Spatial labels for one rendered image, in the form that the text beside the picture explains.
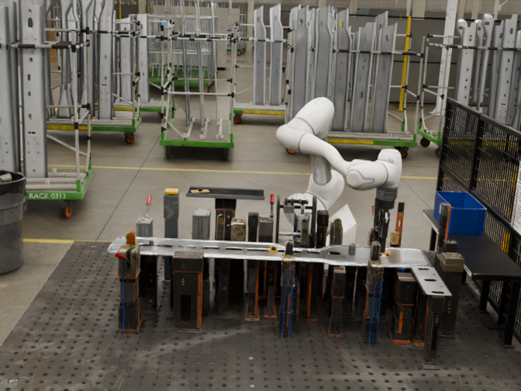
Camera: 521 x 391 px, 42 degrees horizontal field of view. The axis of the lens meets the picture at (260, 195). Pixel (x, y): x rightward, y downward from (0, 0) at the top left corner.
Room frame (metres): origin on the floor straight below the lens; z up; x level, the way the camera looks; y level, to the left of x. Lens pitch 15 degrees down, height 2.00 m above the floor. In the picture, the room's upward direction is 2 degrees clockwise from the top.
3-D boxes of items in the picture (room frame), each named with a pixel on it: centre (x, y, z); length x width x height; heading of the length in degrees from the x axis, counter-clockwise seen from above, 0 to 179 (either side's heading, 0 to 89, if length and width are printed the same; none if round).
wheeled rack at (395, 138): (9.96, -1.25, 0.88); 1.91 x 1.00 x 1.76; 90
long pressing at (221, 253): (2.74, -0.05, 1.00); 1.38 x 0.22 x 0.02; 90
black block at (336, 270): (2.58, -0.34, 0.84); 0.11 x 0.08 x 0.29; 0
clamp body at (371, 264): (2.54, -0.47, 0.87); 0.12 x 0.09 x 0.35; 0
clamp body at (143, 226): (2.91, 0.52, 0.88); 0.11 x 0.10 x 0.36; 0
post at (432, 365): (2.37, -0.69, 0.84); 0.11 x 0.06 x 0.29; 0
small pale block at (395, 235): (2.87, -0.61, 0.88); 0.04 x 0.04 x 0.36; 0
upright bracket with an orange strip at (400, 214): (2.90, -0.63, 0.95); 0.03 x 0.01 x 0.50; 90
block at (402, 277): (2.56, -0.61, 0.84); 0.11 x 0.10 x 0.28; 0
